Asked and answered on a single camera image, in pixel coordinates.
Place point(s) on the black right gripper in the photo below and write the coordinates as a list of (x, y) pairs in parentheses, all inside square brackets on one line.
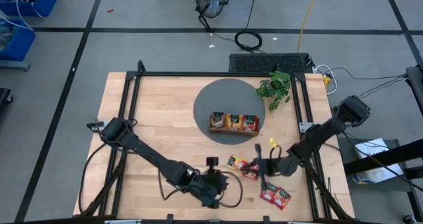
[(276, 166)]

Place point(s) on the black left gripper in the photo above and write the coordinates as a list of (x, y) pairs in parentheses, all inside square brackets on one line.
[(208, 187)]

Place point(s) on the orange tea bag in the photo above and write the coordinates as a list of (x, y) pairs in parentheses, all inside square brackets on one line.
[(234, 121), (235, 163)]

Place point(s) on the tan apple tea bag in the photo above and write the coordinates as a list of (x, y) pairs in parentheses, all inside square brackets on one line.
[(218, 120)]

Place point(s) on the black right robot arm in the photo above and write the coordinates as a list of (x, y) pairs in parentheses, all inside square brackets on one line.
[(320, 134)]

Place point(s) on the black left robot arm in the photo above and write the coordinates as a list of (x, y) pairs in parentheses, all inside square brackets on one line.
[(152, 158)]

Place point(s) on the wooden three-compartment box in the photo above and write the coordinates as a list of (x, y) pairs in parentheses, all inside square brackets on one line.
[(231, 133)]

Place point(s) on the black table clamp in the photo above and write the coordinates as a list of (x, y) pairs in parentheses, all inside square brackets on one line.
[(141, 66), (170, 218), (274, 68), (266, 219)]

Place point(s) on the round grey placemat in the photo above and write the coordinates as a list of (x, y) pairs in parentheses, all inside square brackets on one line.
[(228, 95)]

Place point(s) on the small green plant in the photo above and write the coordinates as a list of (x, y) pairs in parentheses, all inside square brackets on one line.
[(274, 87)]

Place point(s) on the black vented computer case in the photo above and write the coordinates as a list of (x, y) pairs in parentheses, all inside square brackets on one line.
[(267, 63)]

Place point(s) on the yellow plug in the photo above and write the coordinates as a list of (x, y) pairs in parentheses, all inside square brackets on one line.
[(326, 81)]

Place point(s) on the white paper sheet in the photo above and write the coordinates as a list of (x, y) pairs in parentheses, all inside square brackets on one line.
[(371, 148)]

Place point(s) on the black metal stand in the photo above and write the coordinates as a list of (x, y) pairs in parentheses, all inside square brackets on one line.
[(380, 158)]

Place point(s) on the black caster wheel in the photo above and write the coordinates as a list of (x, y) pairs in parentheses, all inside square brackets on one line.
[(409, 219)]

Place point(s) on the black floor fan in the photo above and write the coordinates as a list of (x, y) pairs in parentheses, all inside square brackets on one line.
[(211, 1)]

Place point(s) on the black object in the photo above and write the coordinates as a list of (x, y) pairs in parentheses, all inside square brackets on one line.
[(4, 96)]

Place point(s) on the blue plastic bin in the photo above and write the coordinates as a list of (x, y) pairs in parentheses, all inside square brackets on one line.
[(20, 42), (43, 2)]

